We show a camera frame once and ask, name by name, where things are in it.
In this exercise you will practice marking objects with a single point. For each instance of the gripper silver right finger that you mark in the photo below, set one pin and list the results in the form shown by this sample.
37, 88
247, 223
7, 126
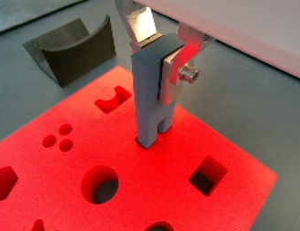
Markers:
178, 68

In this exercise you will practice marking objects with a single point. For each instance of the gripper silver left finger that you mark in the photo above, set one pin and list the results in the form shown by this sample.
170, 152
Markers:
139, 24

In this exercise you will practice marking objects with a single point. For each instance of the dark grey arch block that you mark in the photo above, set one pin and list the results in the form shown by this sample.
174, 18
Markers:
68, 51

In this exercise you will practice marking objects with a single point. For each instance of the red foam shape board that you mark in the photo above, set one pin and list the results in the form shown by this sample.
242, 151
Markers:
76, 175

